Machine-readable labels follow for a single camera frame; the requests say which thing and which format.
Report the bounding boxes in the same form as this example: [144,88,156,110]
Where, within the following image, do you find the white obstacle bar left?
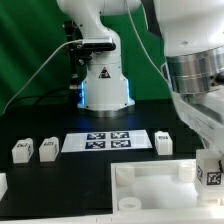
[0,173,8,201]

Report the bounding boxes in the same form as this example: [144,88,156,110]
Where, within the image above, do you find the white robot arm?
[56,0,224,154]

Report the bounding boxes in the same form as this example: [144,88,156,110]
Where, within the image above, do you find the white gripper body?
[171,90,224,155]

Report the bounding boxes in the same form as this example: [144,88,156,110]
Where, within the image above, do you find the paper sheet with AprilTags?
[62,130,152,153]

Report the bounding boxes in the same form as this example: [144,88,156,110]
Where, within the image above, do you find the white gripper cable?
[124,0,172,88]

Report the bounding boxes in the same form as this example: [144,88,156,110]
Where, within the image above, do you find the black cable on table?
[5,87,72,111]

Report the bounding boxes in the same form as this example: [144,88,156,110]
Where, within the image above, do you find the white square tabletop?
[111,160,223,213]

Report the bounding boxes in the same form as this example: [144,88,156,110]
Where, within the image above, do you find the white camera cable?
[1,39,84,115]

